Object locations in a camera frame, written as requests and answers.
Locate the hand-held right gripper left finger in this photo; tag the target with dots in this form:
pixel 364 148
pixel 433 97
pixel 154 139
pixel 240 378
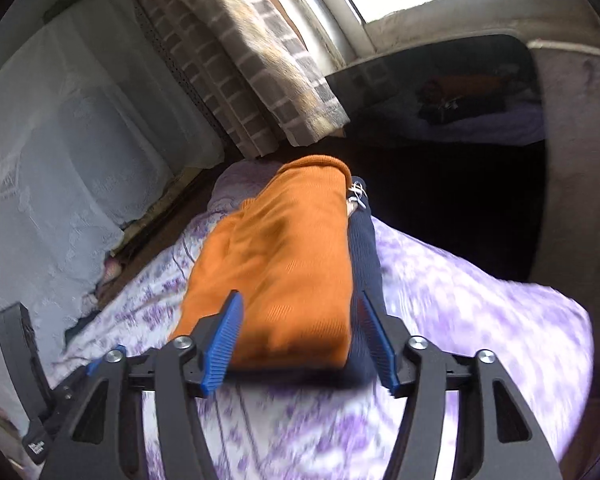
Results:
pixel 220 345

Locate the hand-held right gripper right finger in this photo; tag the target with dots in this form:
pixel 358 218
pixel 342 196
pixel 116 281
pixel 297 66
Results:
pixel 380 345

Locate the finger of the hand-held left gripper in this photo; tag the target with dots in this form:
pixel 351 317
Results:
pixel 96 366

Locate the orange knit cardigan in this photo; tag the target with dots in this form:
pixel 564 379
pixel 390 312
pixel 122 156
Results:
pixel 280 260

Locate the purple floral bed sheet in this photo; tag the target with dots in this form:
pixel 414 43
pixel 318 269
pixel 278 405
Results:
pixel 455 335

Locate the navy blue garment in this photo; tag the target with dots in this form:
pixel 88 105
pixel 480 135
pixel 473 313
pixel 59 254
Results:
pixel 362 250

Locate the white lace cloth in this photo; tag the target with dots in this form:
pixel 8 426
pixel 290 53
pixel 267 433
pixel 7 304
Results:
pixel 55 160

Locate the dark reflective panel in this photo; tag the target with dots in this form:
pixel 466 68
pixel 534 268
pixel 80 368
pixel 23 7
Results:
pixel 405 110

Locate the brick pattern curtain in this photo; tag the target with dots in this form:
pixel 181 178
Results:
pixel 260 60

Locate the dark wooden bed frame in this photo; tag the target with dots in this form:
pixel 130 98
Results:
pixel 172 200

